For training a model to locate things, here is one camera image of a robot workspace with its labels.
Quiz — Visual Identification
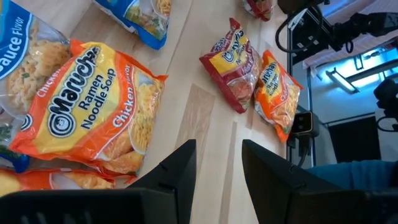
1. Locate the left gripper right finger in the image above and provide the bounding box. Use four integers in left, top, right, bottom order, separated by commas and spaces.
242, 139, 343, 224

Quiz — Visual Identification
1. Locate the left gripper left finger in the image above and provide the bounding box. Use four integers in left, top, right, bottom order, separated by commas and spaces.
127, 139, 197, 224

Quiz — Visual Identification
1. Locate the orange chicken ramen pack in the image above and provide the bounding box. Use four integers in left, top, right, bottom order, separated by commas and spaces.
253, 49, 304, 143
0, 167, 137, 198
9, 39, 169, 180

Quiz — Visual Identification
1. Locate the red roast beef ramen pack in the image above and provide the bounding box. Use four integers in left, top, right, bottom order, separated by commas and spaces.
242, 0, 277, 22
198, 17, 264, 114

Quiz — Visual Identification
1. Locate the blue soy sauce ramen pack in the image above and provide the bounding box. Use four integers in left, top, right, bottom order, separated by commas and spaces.
0, 0, 72, 174
92, 0, 172, 51

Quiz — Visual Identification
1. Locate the person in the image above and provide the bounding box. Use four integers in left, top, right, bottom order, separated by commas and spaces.
306, 159, 398, 191

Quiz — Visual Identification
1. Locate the white tube light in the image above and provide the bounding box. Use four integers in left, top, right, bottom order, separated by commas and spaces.
325, 67, 361, 95

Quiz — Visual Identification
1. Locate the small black camera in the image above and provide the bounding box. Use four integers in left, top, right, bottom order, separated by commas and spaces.
287, 110, 321, 169

